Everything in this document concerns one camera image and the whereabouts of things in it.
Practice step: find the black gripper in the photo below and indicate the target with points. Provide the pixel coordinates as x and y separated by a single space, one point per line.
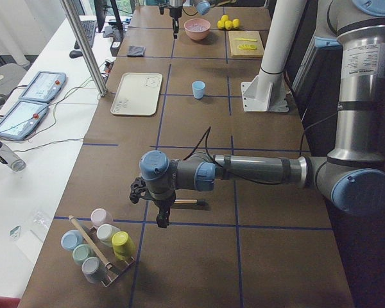
174 13
162 204

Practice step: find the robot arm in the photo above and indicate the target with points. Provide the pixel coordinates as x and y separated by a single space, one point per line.
351 176
201 6

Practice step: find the clear ice cubes pile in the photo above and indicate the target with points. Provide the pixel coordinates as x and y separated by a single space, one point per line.
197 28

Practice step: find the yellow-green cup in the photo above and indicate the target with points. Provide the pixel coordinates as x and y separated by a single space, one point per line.
123 246

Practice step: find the white cup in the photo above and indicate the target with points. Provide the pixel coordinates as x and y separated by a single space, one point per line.
105 233

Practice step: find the pink cup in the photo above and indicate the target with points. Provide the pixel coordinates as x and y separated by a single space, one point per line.
100 217

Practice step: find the metal cup rack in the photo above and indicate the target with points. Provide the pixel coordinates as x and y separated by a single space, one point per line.
114 267

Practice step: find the light blue plastic cup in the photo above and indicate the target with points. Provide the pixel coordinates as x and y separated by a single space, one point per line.
198 89

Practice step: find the grey cup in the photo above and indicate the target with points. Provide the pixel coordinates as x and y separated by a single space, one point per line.
93 270

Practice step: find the mint green cup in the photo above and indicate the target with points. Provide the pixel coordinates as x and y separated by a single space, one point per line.
81 253

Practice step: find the blue upside-down cup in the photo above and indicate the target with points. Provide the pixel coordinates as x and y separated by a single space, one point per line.
71 239

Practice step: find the pink bowl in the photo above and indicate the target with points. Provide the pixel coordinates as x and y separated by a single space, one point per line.
197 36

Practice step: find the steel muddler black tip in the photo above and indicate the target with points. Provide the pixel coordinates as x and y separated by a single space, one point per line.
193 202

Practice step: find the grey folded cloth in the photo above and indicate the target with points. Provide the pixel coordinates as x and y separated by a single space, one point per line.
136 51

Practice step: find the yellow plastic knife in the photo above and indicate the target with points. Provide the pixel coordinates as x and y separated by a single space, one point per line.
246 39

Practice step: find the wooden cutting board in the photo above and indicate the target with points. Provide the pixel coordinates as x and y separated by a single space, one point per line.
245 53

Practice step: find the lemon slices stack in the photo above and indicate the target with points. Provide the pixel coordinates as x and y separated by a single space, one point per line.
251 47

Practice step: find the white bear serving tray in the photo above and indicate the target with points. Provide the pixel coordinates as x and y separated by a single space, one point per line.
137 94

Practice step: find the black keyboard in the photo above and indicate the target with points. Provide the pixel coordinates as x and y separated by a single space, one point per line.
89 28

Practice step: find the black computer mouse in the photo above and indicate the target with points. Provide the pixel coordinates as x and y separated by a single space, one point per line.
75 54

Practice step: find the upper teach pendant tablet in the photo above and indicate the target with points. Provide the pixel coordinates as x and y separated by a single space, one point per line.
44 87

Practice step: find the teach pendant tablet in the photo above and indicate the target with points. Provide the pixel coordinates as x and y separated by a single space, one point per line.
44 87
21 120

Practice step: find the lower teach pendant tablet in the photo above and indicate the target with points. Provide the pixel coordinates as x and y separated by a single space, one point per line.
21 120

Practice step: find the clear plastic bottle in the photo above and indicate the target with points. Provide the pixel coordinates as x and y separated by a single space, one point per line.
11 159

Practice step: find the aluminium frame post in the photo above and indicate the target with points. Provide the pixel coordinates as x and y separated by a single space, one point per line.
89 58

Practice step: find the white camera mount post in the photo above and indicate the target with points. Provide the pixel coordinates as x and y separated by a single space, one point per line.
266 92

